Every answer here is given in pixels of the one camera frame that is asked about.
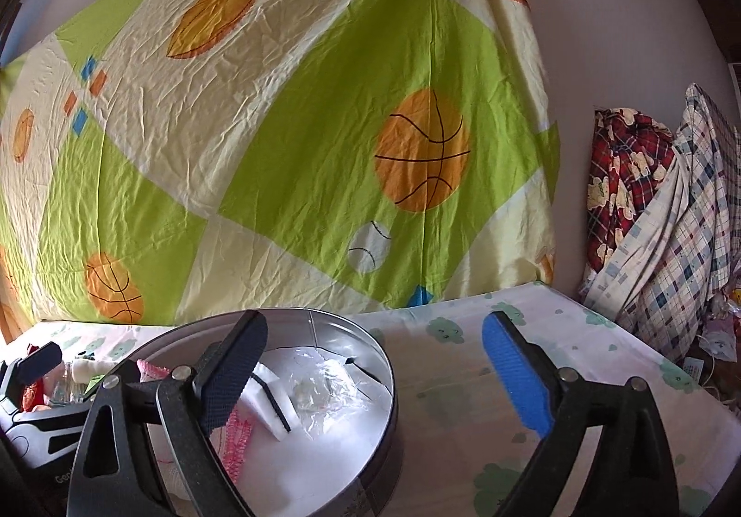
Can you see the black-padded finger of the left gripper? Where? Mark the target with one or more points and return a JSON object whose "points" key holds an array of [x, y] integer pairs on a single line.
{"points": [[126, 371]]}

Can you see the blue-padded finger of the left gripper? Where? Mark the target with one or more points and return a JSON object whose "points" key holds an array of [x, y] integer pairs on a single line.
{"points": [[39, 363]]}

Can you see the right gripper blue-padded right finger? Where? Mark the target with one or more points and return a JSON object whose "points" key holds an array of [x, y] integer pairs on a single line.
{"points": [[631, 473]]}

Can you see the right gripper black-padded left finger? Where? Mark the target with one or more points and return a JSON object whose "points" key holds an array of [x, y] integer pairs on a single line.
{"points": [[123, 478]]}

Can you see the white cloth pink stitching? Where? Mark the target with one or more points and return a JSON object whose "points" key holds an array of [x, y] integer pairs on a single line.
{"points": [[229, 441]]}

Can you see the clear plastic bag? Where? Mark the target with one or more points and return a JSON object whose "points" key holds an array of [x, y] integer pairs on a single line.
{"points": [[326, 389]]}

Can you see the red fabric pouch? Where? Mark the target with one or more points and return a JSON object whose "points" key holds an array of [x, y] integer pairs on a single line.
{"points": [[33, 395]]}

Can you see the pack of toothpicks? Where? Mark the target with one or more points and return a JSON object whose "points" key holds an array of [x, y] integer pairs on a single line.
{"points": [[60, 387]]}

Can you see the white rolled gauze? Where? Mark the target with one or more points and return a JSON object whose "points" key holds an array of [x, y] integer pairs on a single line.
{"points": [[85, 370]]}

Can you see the round metal cookie tin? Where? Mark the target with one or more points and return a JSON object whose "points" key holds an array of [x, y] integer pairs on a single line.
{"points": [[352, 470]]}

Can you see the blue white plaid fabric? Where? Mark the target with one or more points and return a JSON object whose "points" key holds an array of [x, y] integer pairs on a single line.
{"points": [[685, 245]]}

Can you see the red plaid bear fabric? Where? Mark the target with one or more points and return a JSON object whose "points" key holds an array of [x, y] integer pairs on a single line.
{"points": [[630, 156]]}

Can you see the green cream basketball sheet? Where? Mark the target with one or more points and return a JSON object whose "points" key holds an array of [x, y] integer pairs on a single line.
{"points": [[166, 160]]}

